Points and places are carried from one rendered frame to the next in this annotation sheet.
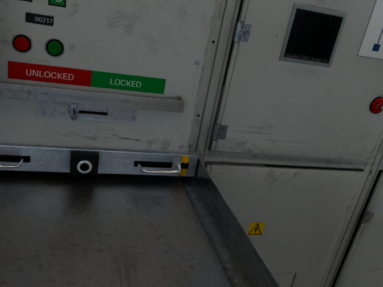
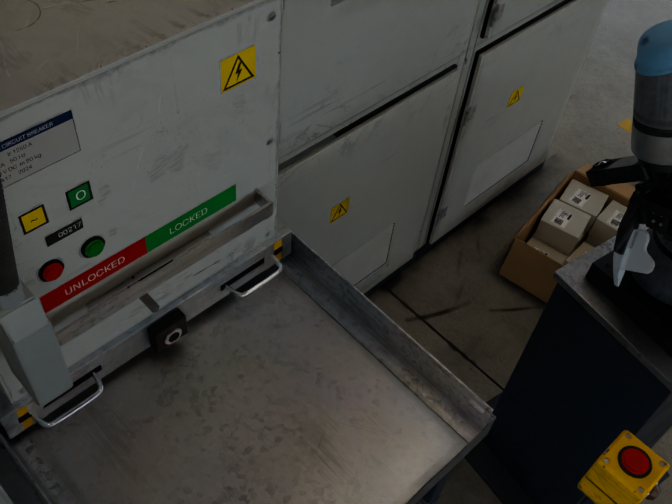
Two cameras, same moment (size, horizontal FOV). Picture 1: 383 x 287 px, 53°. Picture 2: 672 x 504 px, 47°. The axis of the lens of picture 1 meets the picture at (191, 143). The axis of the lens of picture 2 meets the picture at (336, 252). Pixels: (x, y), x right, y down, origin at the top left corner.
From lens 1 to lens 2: 0.71 m
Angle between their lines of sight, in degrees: 36
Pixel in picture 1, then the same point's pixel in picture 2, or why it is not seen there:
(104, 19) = (145, 177)
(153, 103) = (237, 230)
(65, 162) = (142, 341)
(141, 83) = (207, 208)
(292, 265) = (388, 218)
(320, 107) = (395, 30)
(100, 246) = (274, 435)
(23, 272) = not seen: outside the picture
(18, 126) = (73, 346)
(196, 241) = (357, 361)
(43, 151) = (113, 350)
